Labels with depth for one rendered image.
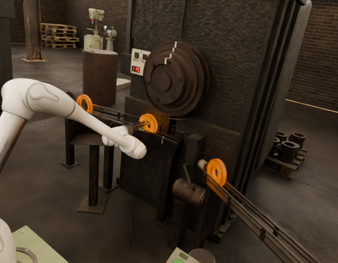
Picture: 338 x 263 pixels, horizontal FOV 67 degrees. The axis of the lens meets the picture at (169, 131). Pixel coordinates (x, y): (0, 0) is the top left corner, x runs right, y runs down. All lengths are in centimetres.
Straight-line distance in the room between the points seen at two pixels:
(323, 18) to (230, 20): 598
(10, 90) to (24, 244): 70
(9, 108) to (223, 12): 123
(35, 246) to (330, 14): 724
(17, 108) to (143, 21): 110
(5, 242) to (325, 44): 723
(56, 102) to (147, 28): 102
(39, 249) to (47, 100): 67
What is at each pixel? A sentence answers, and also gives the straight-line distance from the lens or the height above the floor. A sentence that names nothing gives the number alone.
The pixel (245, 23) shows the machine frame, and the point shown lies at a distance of 161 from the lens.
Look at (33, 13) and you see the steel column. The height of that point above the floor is 126.
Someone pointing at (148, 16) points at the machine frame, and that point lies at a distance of 196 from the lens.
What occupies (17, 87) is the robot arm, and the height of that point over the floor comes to 110.
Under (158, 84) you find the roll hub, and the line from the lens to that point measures 160.
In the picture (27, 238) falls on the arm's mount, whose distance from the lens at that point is 145.
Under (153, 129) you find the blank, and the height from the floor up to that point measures 73.
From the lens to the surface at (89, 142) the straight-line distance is 190.
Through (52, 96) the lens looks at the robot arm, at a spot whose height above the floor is 110.
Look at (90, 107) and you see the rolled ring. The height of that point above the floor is 70.
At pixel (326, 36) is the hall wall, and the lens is 749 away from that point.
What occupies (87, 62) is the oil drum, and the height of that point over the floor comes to 71.
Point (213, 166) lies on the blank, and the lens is 147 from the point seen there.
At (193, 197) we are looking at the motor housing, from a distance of 161.
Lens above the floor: 143
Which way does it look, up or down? 22 degrees down
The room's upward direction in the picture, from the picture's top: 8 degrees clockwise
